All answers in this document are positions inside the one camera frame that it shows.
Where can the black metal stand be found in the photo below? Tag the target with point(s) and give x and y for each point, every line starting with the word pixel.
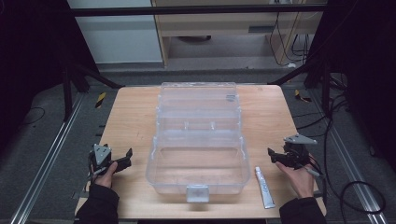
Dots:
pixel 314 77
pixel 77 84

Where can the white cabinet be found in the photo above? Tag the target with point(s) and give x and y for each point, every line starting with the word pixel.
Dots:
pixel 116 34

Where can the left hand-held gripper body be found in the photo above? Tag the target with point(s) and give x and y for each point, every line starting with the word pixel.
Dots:
pixel 102 155

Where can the person's right hand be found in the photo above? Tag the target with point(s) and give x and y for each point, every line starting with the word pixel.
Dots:
pixel 298 180

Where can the yellow black striped tape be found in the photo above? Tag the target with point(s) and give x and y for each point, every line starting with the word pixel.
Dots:
pixel 301 96
pixel 100 100

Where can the black metal crossbar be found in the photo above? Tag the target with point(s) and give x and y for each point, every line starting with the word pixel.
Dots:
pixel 196 10

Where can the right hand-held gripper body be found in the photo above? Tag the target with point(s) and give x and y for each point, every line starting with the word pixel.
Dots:
pixel 297 151

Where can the white ointment tube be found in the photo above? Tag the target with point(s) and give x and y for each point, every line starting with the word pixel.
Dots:
pixel 264 188

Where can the person's left hand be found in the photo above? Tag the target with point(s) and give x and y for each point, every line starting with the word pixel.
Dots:
pixel 106 177

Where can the aluminium floor rail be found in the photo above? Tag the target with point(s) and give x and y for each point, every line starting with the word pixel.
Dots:
pixel 351 165
pixel 43 161

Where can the wooden cabinet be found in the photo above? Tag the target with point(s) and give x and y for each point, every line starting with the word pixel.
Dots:
pixel 236 29

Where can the clear plastic storage box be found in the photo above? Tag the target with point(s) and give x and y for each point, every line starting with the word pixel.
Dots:
pixel 199 137

